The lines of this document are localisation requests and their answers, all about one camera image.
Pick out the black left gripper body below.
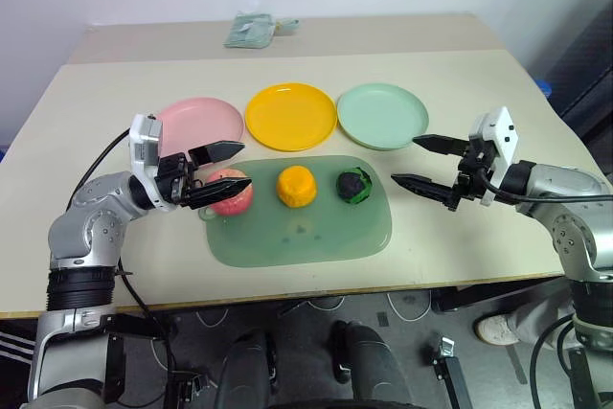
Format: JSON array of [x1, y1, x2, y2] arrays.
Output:
[[154, 151, 201, 209]]

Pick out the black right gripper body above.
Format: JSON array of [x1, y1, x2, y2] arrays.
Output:
[[451, 137, 500, 210]]

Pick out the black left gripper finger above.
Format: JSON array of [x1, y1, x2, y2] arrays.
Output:
[[187, 140, 247, 166], [183, 177, 254, 211]]

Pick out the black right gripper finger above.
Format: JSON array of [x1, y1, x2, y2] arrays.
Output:
[[412, 134, 470, 158], [390, 173, 459, 213]]

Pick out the pink plate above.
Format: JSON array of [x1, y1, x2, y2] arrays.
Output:
[[153, 96, 246, 157]]

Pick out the light green plate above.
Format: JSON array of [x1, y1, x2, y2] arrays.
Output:
[[336, 81, 430, 151]]

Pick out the dark green round toy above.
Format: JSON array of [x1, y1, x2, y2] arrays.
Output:
[[335, 167, 374, 205]]

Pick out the orange round toy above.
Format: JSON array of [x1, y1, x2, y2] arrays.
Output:
[[276, 165, 318, 209]]

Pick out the yellow plate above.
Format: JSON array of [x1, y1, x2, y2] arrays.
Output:
[[244, 81, 337, 153]]

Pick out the pink peach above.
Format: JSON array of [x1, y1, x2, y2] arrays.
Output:
[[204, 167, 255, 216]]

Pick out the translucent green cutting mat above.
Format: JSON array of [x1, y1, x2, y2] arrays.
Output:
[[197, 154, 394, 267]]

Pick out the folded green cloth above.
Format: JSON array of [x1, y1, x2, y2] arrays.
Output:
[[223, 11, 277, 50]]

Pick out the small green packet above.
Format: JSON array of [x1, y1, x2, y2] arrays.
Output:
[[274, 16, 302, 37]]

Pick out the white shoe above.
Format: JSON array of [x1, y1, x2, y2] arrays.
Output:
[[473, 313, 522, 347]]

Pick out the grey trouser leg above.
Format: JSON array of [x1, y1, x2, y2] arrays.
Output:
[[506, 294, 576, 351]]

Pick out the dark rounded shape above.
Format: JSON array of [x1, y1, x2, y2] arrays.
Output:
[[213, 329, 280, 409], [331, 319, 411, 409]]

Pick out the black metal stand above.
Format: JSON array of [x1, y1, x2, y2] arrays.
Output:
[[420, 335, 476, 409]]

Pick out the black striped garment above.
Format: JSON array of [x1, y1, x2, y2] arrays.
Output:
[[0, 318, 38, 375]]

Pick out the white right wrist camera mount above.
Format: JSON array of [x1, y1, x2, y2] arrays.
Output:
[[467, 105, 521, 208]]

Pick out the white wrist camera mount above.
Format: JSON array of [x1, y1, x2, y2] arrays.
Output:
[[127, 113, 168, 213], [467, 105, 521, 208]]

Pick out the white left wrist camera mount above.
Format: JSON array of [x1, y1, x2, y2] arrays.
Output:
[[127, 113, 168, 213]]

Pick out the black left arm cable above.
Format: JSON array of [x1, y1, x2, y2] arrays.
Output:
[[66, 126, 176, 381]]

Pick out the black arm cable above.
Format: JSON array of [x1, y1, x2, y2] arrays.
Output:
[[66, 126, 176, 381], [478, 170, 613, 204]]

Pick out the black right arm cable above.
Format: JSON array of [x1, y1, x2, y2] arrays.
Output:
[[478, 170, 613, 204]]

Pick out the white floor cable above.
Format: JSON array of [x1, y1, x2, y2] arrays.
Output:
[[385, 289, 433, 323]]

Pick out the black table frame bar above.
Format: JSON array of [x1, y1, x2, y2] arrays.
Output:
[[430, 277, 572, 314]]

